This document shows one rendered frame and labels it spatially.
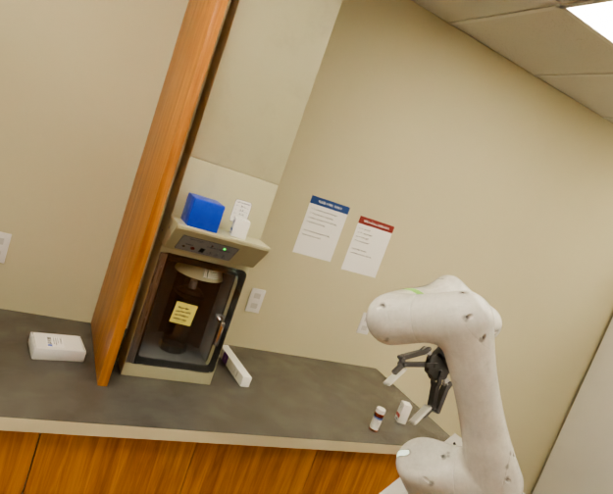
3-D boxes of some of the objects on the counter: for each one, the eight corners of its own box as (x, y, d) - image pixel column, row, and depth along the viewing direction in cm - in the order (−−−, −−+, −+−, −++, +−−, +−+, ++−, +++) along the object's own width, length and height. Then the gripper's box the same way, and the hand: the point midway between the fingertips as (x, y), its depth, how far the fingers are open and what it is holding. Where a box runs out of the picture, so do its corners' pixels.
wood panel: (90, 322, 205) (198, -32, 185) (98, 323, 206) (206, -28, 187) (97, 385, 162) (238, -68, 143) (107, 386, 163) (248, -62, 144)
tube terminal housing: (114, 342, 195) (175, 147, 185) (195, 354, 211) (255, 174, 200) (120, 374, 173) (189, 155, 163) (210, 384, 189) (279, 185, 178)
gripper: (436, 320, 141) (382, 370, 134) (481, 390, 146) (430, 442, 138) (421, 318, 148) (368, 366, 141) (463, 384, 153) (414, 434, 145)
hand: (401, 401), depth 140 cm, fingers open, 13 cm apart
